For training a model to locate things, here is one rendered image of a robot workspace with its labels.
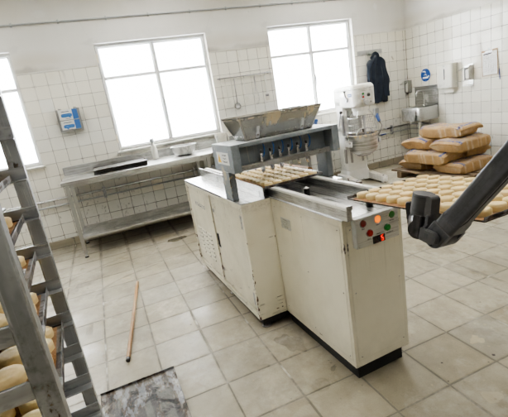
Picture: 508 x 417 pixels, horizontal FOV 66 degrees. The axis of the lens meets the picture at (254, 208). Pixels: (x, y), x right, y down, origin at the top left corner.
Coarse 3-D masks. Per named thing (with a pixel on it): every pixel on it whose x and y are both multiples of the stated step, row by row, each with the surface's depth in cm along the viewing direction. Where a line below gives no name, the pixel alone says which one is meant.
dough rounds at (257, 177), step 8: (280, 168) 271; (288, 168) 267; (296, 168) 262; (240, 176) 266; (248, 176) 261; (256, 176) 257; (264, 176) 253; (272, 176) 249; (280, 176) 243; (288, 176) 242; (296, 176) 236; (256, 184) 241; (264, 184) 231; (272, 184) 231
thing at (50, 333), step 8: (48, 328) 90; (56, 328) 93; (48, 336) 88; (48, 344) 83; (32, 400) 66; (16, 408) 68; (24, 408) 65; (32, 408) 65; (0, 416) 64; (8, 416) 65; (16, 416) 66; (24, 416) 63; (32, 416) 62; (40, 416) 62
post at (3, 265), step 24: (0, 216) 48; (0, 240) 48; (0, 264) 49; (0, 288) 49; (24, 288) 51; (24, 312) 51; (24, 336) 51; (24, 360) 52; (48, 360) 53; (48, 384) 54; (48, 408) 54
